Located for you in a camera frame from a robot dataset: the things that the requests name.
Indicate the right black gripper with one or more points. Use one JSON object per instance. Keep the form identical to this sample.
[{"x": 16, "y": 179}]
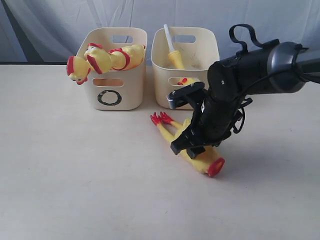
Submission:
[{"x": 216, "y": 121}]

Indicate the headless yellow chicken body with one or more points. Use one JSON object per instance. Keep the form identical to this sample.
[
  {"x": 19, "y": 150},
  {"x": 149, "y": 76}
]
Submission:
[{"x": 209, "y": 163}]

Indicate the broken chicken head with tube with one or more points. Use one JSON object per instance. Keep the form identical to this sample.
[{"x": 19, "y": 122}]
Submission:
[{"x": 176, "y": 59}]

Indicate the whole yellow rubber chicken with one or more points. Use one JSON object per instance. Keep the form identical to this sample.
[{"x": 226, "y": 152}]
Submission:
[
  {"x": 78, "y": 69},
  {"x": 117, "y": 59}
]

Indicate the whole yellow rubber chicken top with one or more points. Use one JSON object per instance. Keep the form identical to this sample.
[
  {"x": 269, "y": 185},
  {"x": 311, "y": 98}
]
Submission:
[{"x": 78, "y": 69}]

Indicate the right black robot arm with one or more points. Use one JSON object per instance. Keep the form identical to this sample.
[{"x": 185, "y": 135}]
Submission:
[{"x": 283, "y": 68}]

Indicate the cream bin marked X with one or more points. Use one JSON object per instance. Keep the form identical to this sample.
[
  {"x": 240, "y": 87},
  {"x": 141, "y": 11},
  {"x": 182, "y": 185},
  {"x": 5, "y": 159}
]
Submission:
[{"x": 199, "y": 49}]

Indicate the cream bin marked O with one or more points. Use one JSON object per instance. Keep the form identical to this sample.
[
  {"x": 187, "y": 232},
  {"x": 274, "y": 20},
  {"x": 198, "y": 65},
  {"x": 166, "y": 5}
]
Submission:
[{"x": 115, "y": 90}]

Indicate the white backdrop curtain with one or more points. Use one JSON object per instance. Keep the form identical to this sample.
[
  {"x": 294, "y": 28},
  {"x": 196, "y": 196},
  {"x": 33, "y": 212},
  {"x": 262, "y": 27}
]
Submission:
[{"x": 49, "y": 31}]

